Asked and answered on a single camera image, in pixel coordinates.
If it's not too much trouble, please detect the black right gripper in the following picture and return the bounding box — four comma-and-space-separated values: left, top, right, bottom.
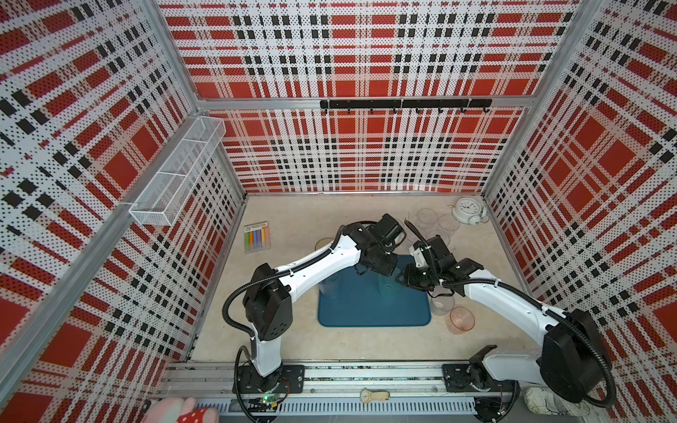
393, 263, 440, 293

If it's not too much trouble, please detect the amber tall glass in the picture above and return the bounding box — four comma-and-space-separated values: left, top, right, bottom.
314, 237, 334, 251

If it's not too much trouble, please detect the pink tinted glass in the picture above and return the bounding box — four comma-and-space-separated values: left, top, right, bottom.
446, 306, 476, 335

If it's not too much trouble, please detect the teal plastic tray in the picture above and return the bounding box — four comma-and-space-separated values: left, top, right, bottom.
317, 256, 431, 328

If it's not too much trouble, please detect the mint green frosted cup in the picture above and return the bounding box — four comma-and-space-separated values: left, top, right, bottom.
377, 278, 405, 301

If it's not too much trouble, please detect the blue grey frosted cup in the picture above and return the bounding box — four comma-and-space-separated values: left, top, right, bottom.
318, 272, 342, 301

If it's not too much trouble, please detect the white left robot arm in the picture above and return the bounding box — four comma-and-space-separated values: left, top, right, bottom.
238, 214, 405, 377

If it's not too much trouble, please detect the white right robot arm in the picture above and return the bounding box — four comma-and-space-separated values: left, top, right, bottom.
404, 237, 617, 408

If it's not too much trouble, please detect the white alarm clock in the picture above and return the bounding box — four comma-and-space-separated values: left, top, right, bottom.
452, 197, 488, 226

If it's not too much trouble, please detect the beige small figure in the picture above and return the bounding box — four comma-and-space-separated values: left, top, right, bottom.
360, 389, 391, 405

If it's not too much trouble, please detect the crumpled white cloth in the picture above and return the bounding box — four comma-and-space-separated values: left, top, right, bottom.
524, 387, 592, 418

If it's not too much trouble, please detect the pink plush toy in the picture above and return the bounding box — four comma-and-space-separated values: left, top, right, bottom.
141, 398, 220, 423

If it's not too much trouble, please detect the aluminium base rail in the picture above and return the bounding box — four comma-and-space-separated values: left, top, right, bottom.
155, 361, 529, 422

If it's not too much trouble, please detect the black hook rail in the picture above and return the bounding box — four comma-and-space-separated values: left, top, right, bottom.
319, 99, 493, 112

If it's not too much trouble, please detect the black corrugated right cable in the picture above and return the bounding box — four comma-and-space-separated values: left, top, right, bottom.
404, 219, 618, 409

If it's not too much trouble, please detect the white wire mesh basket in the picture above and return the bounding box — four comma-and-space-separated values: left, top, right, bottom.
130, 116, 225, 227

